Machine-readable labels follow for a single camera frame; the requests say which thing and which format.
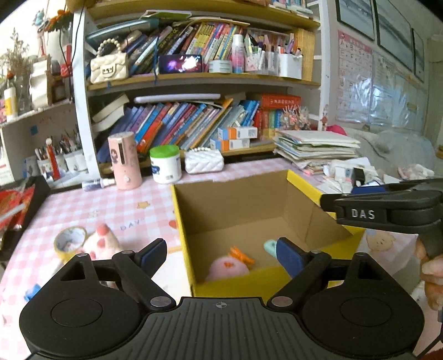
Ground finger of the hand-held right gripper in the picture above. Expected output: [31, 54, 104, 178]
[320, 190, 442, 209]
[351, 178, 443, 195]

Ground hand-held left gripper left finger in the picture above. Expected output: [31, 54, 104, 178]
[55, 238, 175, 311]

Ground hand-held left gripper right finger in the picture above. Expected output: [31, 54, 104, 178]
[270, 237, 392, 310]

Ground pink paw plush toy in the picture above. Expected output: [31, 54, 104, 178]
[83, 223, 123, 261]

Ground yellow cardboard box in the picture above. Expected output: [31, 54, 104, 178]
[171, 169, 365, 298]

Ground person's right hand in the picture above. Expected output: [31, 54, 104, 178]
[415, 238, 443, 311]

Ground white power strip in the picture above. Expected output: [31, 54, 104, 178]
[323, 157, 381, 192]

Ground pink white cloth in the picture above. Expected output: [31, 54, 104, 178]
[398, 164, 435, 181]

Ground grey blanket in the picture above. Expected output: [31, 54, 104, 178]
[346, 128, 438, 181]

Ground stack of papers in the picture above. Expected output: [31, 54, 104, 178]
[273, 130, 361, 174]

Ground pink checked tablecloth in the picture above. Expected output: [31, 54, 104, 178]
[0, 160, 423, 360]

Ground pink round plush toy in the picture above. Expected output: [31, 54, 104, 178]
[204, 256, 250, 283]

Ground white jar green lid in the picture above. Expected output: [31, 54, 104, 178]
[150, 145, 182, 184]

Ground colourful spiky ornament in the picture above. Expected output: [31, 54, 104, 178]
[280, 106, 310, 131]

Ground small clear spray bottle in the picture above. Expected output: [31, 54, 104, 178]
[82, 177, 116, 190]

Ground yellow tape roll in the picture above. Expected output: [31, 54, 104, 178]
[54, 226, 89, 261]

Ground pink cylindrical humidifier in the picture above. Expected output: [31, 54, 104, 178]
[107, 132, 143, 190]

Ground white quilted case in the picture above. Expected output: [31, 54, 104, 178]
[184, 148, 224, 174]

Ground red boxed book set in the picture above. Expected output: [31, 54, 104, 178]
[254, 94, 302, 141]

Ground orange white medicine box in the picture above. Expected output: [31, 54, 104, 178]
[217, 126, 258, 141]
[210, 138, 250, 152]

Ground black tray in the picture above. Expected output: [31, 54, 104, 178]
[0, 175, 52, 260]

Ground row of blue picture books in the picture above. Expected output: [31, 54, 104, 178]
[95, 100, 264, 163]

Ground white pen holder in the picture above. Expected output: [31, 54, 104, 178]
[279, 53, 303, 78]

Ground narrow black framed picture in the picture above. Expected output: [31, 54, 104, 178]
[411, 28, 426, 83]

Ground red packets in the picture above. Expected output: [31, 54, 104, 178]
[0, 189, 35, 232]

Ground clear pen holder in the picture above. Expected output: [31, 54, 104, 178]
[263, 52, 279, 75]

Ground yellow woven panel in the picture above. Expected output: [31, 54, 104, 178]
[294, 28, 316, 81]

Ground thick leaning books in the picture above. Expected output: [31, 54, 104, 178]
[92, 93, 130, 132]

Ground patterned pen holder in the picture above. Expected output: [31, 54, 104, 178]
[245, 52, 264, 72]

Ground white flat folder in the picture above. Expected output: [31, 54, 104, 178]
[134, 93, 222, 104]

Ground large black framed picture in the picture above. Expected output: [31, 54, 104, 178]
[374, 0, 414, 71]

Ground wooden bookshelf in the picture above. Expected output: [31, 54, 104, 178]
[71, 0, 322, 177]

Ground pastel spray can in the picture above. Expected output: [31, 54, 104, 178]
[232, 34, 245, 73]

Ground white side shelf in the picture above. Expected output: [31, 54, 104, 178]
[0, 99, 91, 187]

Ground smartphone with lit screen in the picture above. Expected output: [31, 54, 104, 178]
[158, 53, 204, 74]

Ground cream quilted pearl handbag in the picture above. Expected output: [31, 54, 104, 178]
[90, 39, 129, 84]

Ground row of colourful paperback books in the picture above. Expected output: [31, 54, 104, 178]
[128, 21, 295, 75]

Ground white paper bag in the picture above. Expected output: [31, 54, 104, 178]
[29, 55, 52, 108]

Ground white bottle yellow label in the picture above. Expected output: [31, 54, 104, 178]
[3, 86, 19, 122]

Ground teal grey flat case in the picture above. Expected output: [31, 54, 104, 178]
[86, 18, 160, 42]

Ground dried flowers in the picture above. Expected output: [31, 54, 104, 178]
[0, 28, 32, 87]

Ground orange flower decoration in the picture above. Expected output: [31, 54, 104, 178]
[45, 10, 73, 32]

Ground pale chart wall poster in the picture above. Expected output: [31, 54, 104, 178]
[369, 50, 430, 134]

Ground pink alphabet wall poster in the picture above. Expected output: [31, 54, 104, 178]
[336, 29, 374, 123]

